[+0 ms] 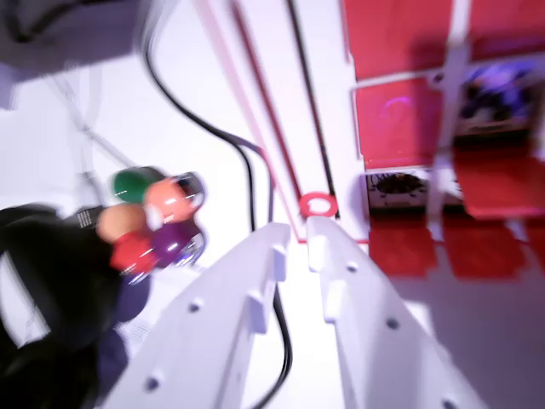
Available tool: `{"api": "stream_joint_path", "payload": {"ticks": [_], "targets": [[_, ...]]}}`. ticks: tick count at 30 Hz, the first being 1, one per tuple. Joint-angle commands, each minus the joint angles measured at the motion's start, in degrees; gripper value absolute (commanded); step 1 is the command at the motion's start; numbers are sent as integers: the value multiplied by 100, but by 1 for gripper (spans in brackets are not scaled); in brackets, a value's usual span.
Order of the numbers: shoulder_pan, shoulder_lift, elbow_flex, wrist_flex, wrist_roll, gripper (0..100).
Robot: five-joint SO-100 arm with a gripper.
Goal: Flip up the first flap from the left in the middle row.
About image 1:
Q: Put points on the red plug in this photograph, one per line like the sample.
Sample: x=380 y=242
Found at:
x=132 y=253

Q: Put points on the black rounded object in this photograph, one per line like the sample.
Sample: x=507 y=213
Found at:
x=55 y=289

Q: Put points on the green plug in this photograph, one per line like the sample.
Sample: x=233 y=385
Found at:
x=132 y=183

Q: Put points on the red and white game board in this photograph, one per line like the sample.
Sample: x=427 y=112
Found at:
x=396 y=123

